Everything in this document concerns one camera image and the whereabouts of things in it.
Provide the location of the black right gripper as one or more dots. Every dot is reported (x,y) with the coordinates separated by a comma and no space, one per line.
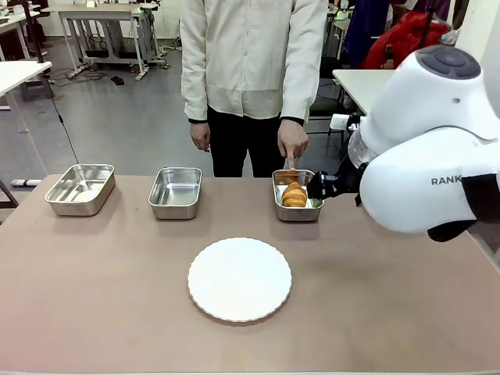
(351,179)

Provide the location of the golden croissant bread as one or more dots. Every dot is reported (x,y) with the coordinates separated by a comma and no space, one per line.
(293,195)

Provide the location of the person's right forearm cream sleeve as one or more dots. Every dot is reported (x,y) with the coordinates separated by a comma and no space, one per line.
(194,93)

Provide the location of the person's left forearm cream sleeve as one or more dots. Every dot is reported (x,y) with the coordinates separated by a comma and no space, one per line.
(306,93)

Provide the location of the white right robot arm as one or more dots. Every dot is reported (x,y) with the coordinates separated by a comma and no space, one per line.
(410,156)

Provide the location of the rectangular steel container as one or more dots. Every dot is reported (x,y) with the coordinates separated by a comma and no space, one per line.
(297,214)
(176,193)
(80,191)

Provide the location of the person's left hand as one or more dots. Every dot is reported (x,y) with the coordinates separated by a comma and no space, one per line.
(293,140)

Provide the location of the person's right hand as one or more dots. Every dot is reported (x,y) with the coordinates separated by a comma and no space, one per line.
(201,136)

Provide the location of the white table with black chair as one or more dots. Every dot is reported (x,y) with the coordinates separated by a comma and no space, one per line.
(363,86)

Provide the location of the white scalloped plate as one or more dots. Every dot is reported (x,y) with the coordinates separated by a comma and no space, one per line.
(238,277)

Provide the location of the person in cream shirt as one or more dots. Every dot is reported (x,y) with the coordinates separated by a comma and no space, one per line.
(250,58)

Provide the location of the blue garment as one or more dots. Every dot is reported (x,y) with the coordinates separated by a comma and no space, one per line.
(365,27)

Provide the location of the red jacket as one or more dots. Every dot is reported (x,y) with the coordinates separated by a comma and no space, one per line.
(402,39)

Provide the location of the small black floor object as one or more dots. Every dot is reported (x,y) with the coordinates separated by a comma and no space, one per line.
(117,81)

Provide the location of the white side table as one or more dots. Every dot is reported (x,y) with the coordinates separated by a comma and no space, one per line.
(19,74)

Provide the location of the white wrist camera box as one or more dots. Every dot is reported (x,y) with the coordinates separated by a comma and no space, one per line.
(343,122)

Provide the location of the grey metal frame desk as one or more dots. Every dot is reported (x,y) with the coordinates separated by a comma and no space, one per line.
(101,15)

